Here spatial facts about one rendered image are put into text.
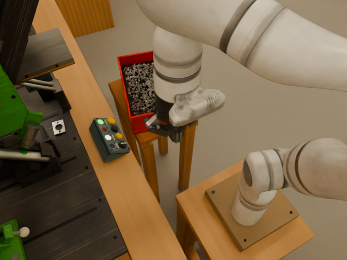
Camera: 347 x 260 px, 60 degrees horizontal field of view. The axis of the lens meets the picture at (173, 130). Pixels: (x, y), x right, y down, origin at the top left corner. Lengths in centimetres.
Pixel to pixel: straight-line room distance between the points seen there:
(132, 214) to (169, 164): 108
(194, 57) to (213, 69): 208
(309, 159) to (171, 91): 22
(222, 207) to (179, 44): 67
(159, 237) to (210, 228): 17
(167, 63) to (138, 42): 230
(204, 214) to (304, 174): 58
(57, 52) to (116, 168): 41
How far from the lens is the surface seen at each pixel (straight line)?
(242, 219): 92
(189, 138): 135
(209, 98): 45
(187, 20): 34
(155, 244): 93
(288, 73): 32
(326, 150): 45
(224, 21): 32
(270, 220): 99
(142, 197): 97
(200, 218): 100
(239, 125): 220
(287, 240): 104
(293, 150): 53
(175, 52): 40
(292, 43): 31
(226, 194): 99
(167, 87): 45
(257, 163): 68
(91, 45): 275
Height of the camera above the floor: 181
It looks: 59 degrees down
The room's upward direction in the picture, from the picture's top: straight up
